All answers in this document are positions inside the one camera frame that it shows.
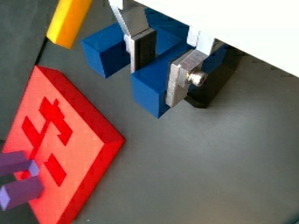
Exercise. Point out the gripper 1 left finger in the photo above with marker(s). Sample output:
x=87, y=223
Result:
x=139, y=35

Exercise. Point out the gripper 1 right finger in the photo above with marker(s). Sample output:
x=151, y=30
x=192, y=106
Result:
x=199, y=56

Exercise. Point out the blue U-shaped block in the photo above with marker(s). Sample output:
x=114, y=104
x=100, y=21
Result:
x=107, y=57

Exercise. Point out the black angled fixture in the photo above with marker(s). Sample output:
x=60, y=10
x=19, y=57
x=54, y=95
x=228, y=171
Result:
x=219, y=66

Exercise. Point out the yellow long block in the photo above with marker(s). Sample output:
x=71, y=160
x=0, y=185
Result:
x=67, y=20

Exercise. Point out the red slotted base block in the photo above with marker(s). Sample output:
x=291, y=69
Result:
x=68, y=138

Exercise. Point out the purple U-shaped block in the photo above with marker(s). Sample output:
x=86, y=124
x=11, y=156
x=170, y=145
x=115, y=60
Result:
x=20, y=191

